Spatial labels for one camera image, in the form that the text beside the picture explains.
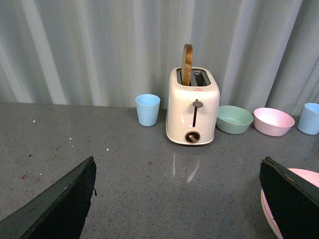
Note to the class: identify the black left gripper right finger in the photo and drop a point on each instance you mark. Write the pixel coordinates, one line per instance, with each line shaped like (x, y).
(293, 201)

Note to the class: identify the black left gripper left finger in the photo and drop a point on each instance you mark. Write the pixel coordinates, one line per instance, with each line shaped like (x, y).
(59, 212)

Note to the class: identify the pink plate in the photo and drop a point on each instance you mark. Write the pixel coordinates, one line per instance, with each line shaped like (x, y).
(311, 176)

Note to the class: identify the light blue cup right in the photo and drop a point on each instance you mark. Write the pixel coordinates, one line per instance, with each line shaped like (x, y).
(309, 120)

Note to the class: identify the light blue cup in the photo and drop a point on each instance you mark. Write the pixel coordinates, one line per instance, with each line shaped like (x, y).
(309, 120)
(147, 109)

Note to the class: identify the pink bowl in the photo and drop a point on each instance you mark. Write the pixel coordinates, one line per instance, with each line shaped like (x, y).
(272, 122)

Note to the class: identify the green bowl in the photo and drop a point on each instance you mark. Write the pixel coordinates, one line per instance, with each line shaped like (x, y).
(233, 120)

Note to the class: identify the light blue cup left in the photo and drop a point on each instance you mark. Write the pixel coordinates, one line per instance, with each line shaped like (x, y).
(147, 109)

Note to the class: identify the cream white toaster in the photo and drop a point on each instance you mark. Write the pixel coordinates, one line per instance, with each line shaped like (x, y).
(192, 110)

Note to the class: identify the grey curtain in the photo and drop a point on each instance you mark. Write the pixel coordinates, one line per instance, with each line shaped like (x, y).
(261, 53)

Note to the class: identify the toast bread slice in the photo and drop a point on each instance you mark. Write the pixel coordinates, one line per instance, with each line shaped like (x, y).
(186, 65)

